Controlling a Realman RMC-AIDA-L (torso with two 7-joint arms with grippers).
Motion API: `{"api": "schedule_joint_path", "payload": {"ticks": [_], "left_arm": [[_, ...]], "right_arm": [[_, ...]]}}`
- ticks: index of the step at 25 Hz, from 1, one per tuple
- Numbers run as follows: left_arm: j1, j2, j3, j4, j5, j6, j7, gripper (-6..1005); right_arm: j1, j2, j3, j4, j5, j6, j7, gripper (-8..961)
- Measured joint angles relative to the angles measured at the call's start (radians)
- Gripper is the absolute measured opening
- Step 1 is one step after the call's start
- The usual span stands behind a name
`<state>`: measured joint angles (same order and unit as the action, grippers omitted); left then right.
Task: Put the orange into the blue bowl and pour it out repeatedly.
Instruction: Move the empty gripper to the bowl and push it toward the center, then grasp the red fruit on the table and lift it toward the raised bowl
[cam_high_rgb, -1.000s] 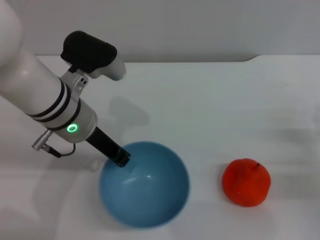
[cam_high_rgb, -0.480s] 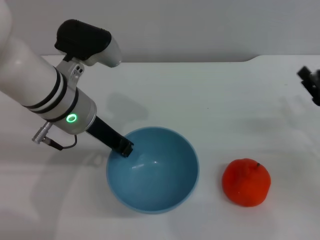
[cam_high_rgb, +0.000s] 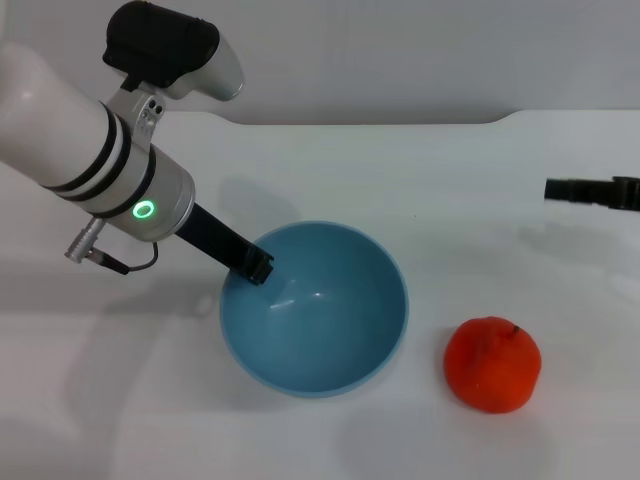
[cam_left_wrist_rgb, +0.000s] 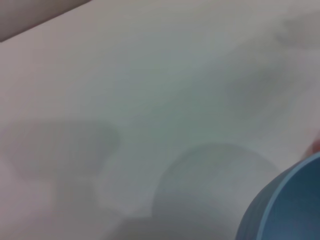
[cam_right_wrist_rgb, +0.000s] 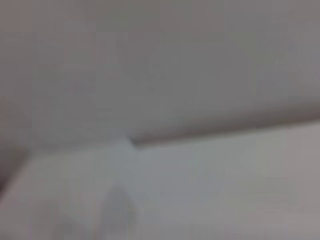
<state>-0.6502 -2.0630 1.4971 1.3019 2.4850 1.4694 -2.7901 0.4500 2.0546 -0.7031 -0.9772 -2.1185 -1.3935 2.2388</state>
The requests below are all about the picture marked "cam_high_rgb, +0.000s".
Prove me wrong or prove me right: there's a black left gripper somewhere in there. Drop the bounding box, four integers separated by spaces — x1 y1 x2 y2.
174 201 276 287

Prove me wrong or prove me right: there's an orange toy fruit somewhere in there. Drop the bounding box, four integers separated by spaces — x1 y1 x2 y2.
443 315 543 415

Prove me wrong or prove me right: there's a left arm connector with cable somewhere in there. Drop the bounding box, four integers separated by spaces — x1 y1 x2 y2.
63 216 160 277

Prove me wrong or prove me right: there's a blue ceramic bowl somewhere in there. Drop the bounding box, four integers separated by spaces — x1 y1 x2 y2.
219 220 410 399

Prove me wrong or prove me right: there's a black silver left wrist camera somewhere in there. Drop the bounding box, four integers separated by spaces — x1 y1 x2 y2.
101 0 247 104

